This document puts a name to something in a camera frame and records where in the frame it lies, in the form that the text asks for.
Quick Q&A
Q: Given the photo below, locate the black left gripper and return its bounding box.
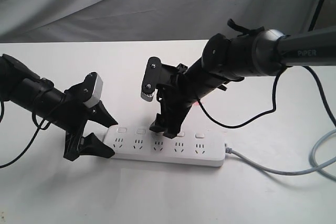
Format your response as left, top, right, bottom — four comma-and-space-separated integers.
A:
59, 81, 118, 161

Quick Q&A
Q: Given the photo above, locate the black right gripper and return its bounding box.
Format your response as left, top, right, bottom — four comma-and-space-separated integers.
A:
149, 64, 197, 138

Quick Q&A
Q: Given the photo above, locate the white power strip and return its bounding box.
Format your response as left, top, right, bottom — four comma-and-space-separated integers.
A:
103, 126, 227, 167

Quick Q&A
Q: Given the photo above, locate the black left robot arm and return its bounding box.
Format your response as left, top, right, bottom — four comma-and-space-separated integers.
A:
1, 54, 117, 161

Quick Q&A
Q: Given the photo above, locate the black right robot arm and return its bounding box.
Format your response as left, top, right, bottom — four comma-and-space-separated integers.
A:
141, 20, 335, 138

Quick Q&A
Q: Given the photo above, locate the grey backdrop cloth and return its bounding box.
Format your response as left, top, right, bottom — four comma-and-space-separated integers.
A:
1, 0, 318, 43

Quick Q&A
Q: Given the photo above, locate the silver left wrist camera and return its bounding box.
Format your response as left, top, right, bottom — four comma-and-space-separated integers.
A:
83, 72, 103, 108

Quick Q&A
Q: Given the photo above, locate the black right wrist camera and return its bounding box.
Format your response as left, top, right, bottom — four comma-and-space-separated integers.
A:
141, 57, 162, 102

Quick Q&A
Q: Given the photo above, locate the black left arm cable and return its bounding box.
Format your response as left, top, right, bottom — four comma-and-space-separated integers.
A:
0, 100, 53, 169

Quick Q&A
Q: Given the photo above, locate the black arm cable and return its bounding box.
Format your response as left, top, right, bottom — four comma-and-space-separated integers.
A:
196, 65, 336, 130
0, 100, 53, 169

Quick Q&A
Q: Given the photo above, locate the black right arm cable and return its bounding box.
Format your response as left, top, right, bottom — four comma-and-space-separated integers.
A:
196, 65, 336, 130

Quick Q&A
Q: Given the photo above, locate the grey power cable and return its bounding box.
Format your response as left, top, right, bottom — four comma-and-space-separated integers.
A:
223, 132, 336, 180

